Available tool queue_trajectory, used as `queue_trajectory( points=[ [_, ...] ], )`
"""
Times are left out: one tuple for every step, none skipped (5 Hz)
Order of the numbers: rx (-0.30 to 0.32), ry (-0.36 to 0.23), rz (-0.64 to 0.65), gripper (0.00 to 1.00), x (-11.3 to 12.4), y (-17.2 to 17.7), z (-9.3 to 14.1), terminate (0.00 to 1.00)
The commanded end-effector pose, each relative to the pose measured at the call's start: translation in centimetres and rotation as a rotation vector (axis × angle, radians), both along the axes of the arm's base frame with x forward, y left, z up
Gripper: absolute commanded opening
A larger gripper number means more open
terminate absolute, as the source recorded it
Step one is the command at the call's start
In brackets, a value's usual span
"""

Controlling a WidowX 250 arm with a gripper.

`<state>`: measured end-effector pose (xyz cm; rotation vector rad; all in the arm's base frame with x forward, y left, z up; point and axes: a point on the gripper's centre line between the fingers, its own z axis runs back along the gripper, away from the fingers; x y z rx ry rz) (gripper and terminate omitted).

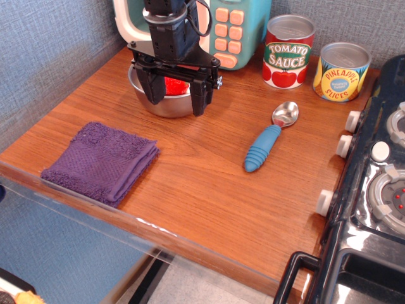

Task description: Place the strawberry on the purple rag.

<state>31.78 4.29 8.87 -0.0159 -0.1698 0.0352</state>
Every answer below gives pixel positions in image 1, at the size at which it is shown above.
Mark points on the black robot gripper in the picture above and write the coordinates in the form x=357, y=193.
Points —
x=174, y=52

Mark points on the red toy strawberry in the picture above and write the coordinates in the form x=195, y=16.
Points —
x=175, y=87

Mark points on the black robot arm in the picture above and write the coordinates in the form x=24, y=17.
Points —
x=161, y=11

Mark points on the silver metal pot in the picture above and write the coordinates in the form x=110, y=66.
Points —
x=172, y=106

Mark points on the purple folded towel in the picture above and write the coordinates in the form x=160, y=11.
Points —
x=102, y=163

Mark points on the teal toy microwave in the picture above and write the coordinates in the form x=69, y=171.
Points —
x=237, y=29

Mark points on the tomato sauce can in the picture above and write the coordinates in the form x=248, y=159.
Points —
x=288, y=44

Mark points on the pineapple slices can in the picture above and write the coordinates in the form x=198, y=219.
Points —
x=341, y=71

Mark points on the white stove knob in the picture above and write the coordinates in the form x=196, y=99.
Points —
x=352, y=121
x=324, y=202
x=343, y=145

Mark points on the white round stove button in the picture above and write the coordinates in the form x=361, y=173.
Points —
x=380, y=151

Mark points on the grey stove burner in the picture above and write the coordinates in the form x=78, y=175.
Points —
x=386, y=197
x=395, y=133

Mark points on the black toy stove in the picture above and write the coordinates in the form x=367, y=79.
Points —
x=362, y=259

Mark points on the blue handled metal spoon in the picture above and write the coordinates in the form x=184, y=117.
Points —
x=284, y=115

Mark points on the black oven door handle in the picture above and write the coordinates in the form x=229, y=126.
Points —
x=298, y=260

